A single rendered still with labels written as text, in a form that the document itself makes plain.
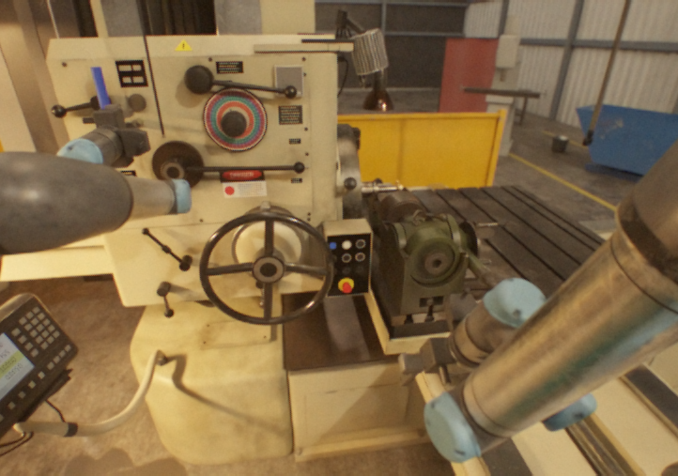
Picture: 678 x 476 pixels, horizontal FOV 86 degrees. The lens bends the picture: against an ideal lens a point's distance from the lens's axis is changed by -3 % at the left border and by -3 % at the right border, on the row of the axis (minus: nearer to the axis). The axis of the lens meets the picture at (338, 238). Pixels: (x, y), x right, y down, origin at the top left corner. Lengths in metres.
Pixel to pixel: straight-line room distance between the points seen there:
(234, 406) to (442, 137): 3.08
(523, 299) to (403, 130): 3.34
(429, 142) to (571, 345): 3.68
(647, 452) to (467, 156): 3.10
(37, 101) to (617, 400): 2.62
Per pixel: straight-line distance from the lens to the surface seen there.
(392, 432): 2.22
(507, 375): 0.39
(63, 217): 0.50
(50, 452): 2.67
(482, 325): 0.59
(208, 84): 1.09
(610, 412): 1.78
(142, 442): 2.47
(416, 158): 3.94
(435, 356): 0.68
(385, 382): 1.89
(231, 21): 1.79
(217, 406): 1.90
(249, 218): 0.99
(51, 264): 1.88
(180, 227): 1.30
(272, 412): 1.94
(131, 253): 1.39
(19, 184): 0.49
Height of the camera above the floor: 1.89
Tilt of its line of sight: 28 degrees down
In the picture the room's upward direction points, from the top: straight up
